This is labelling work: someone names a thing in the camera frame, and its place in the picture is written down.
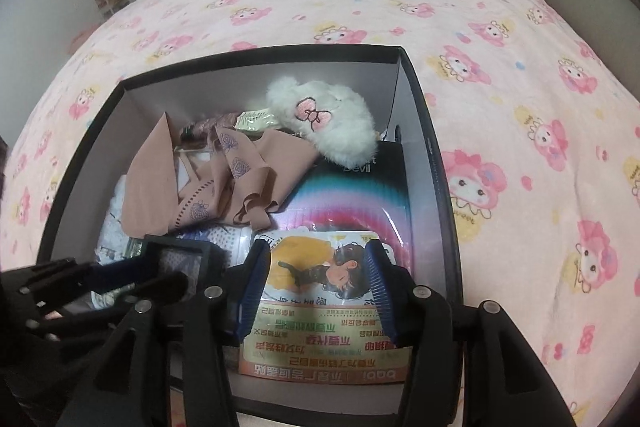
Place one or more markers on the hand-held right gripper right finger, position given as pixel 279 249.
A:
pixel 380 292

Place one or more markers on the illustrated orange package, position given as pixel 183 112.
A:
pixel 320 307

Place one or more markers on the white fluffy heart plush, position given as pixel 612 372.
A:
pixel 340 127

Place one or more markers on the pink printed blanket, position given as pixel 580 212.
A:
pixel 500 82

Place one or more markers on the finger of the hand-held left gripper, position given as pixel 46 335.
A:
pixel 110 274
pixel 150 289

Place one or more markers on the clear plastic packet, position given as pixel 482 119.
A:
pixel 255 119

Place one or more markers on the mauve glossy packet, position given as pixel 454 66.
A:
pixel 212 124

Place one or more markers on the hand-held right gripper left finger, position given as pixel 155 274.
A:
pixel 252 287

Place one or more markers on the black storage box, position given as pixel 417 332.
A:
pixel 430 157

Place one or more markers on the beige printed cloth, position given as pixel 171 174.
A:
pixel 250 187

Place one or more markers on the rainbow print black box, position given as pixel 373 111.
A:
pixel 350 207

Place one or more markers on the white printed packet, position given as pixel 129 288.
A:
pixel 117 227

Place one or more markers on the dotted clear packet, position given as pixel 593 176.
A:
pixel 225 239

